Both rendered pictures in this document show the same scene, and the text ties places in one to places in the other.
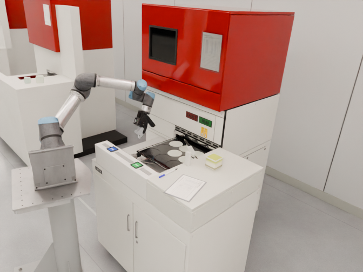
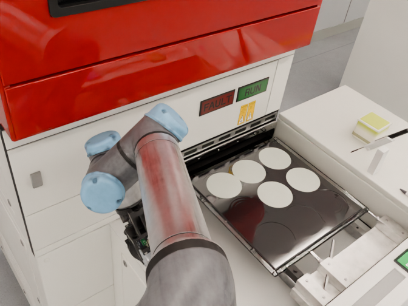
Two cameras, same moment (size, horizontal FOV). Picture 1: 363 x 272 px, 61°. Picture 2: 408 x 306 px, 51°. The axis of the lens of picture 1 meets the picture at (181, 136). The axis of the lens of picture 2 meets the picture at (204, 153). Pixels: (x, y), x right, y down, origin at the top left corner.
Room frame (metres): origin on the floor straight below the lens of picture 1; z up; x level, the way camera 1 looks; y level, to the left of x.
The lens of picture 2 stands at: (2.03, 0.89, 1.75)
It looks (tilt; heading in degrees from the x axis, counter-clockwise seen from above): 41 degrees down; 272
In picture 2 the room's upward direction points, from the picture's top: 8 degrees clockwise
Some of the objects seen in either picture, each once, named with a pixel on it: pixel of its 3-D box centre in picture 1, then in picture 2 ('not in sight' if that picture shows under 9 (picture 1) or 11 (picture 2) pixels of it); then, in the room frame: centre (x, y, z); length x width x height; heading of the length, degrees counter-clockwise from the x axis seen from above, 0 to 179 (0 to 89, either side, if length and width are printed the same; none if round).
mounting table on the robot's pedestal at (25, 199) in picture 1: (54, 188); not in sight; (1.57, 0.76, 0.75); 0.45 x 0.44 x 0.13; 118
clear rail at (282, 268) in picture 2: (154, 161); (324, 238); (1.73, 0.17, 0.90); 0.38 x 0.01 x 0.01; 45
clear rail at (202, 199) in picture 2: (157, 144); (226, 223); (1.98, 0.17, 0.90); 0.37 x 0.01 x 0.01; 135
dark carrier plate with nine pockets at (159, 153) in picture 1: (174, 153); (274, 194); (1.85, 0.04, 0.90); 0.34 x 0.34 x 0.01; 45
